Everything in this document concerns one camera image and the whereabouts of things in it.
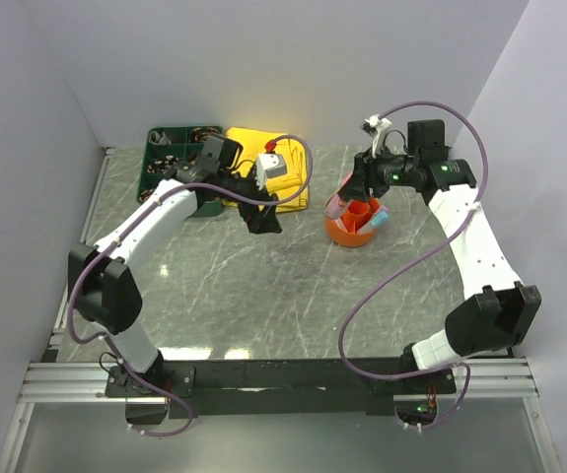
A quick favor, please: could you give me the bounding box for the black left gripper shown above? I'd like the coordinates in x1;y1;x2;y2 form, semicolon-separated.
219;168;283;235

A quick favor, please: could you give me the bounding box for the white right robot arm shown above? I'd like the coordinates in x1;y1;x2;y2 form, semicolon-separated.
337;115;541;392

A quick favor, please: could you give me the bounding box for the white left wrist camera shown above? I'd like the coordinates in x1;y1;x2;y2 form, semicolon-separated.
255;140;288;192

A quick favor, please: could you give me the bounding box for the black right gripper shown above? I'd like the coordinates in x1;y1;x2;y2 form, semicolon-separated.
338;141;419;203

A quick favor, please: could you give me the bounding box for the orange round divided container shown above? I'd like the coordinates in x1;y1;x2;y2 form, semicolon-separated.
324;198;388;248

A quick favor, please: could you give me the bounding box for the clear tube blue cap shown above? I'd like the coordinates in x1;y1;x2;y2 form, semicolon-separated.
369;211;389;229

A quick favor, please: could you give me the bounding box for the grey rolled item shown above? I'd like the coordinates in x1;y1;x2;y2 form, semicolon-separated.
148;129;172;146

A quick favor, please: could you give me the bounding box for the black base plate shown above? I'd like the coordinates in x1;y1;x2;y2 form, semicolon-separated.
104;358;458;420

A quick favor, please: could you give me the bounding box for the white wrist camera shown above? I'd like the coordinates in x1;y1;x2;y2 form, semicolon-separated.
255;140;288;192
361;114;392;158

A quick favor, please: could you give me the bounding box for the aluminium rail frame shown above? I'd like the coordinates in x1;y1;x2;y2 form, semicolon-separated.
0;146;561;472

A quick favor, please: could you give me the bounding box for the green compartment tray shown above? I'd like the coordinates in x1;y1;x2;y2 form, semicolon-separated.
136;125;223;204

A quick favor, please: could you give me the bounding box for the yellow folded cloth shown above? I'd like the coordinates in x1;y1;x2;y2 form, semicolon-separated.
225;127;309;214

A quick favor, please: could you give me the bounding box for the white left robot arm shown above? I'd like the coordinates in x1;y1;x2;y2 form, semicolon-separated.
68;134;287;396

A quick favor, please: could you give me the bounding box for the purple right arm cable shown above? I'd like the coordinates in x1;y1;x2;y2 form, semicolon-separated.
337;101;489;429

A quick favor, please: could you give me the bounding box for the dark brown rolled tie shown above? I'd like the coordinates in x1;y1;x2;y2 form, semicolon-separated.
188;126;221;143

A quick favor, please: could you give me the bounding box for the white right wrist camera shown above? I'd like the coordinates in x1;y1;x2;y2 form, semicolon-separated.
361;114;392;158

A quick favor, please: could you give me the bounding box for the black white rolled tie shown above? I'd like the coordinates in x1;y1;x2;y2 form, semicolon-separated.
144;155;179;174

